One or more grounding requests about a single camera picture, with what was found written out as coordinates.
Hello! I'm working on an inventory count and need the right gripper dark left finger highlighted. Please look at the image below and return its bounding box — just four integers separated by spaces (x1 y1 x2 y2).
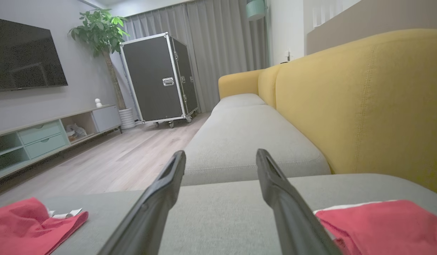
97 150 187 255

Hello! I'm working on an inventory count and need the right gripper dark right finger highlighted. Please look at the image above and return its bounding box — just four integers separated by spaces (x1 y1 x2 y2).
256 148 342 255

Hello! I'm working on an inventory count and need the red shorts white stripe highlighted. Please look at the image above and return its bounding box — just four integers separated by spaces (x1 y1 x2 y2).
313 199 437 255

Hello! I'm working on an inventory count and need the red white numbered jersey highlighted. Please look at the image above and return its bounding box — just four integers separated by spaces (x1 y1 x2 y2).
0 197 89 255

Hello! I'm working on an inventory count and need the large grey sofa seat cushion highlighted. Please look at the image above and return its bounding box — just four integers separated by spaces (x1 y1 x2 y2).
0 173 437 255

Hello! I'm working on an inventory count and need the white ribbed plant pot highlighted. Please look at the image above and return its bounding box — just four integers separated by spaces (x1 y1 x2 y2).
118 107 137 130

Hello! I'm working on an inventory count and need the crumpled item in cabinet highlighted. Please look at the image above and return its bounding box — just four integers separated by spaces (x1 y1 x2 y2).
64 123 88 140

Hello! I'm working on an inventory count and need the small grey sofa seat cushion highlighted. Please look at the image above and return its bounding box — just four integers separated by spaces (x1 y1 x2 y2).
211 93 267 114

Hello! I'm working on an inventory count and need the long low television cabinet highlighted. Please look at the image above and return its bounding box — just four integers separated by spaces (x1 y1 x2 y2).
0 104 123 185

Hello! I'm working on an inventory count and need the black wheeled flight case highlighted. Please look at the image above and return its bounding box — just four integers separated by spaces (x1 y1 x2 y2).
119 32 200 129

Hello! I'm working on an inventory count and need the yellow and grey sofa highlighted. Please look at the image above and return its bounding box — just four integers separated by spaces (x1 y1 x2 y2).
218 28 437 197

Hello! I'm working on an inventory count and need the grey pleated curtain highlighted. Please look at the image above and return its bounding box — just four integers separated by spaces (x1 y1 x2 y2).
112 0 271 114

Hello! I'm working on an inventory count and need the green leafy indoor tree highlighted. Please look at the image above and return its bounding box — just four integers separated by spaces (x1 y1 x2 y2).
68 8 131 111

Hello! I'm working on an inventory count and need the black flat television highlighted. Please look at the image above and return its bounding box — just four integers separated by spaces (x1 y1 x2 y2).
0 17 69 93

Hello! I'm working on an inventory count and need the mint green lamp shade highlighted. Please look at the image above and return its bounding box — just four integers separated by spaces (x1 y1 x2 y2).
245 0 268 21

